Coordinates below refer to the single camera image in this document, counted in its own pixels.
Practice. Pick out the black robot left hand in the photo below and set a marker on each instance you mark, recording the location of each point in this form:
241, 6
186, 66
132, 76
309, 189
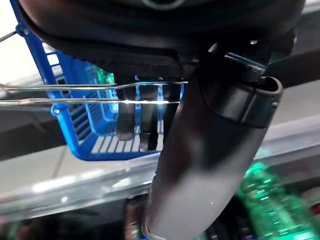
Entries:
200, 155

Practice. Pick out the blue plastic shopping basket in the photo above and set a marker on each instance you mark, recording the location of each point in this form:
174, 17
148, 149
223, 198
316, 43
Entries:
82, 153

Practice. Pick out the green Sprite bottle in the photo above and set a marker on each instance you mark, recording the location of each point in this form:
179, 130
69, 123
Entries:
270, 200
105, 77

